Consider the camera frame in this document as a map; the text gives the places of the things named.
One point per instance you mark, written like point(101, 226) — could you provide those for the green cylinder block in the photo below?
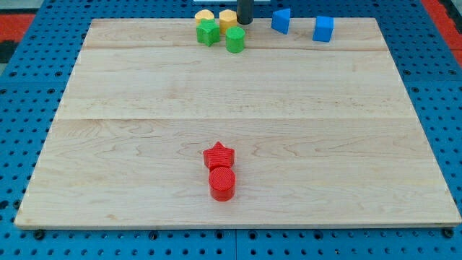
point(235, 39)

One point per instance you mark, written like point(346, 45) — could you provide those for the light wooden board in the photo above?
point(324, 134)

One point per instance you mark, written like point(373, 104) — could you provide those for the yellow hexagon block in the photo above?
point(227, 19)

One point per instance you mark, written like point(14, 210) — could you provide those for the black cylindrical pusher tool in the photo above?
point(245, 11)

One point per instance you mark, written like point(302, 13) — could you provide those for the red star block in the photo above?
point(219, 156)

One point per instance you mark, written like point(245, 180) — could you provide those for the red cylinder block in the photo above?
point(222, 182)

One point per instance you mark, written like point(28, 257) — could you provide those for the blue triangle block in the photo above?
point(280, 20)

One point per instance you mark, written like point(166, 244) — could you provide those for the blue cube block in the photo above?
point(324, 27)

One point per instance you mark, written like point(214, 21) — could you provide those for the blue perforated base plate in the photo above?
point(34, 80)

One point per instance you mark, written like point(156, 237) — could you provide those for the yellow heart block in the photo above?
point(203, 14)

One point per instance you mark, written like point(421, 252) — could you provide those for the green star block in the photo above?
point(207, 32)

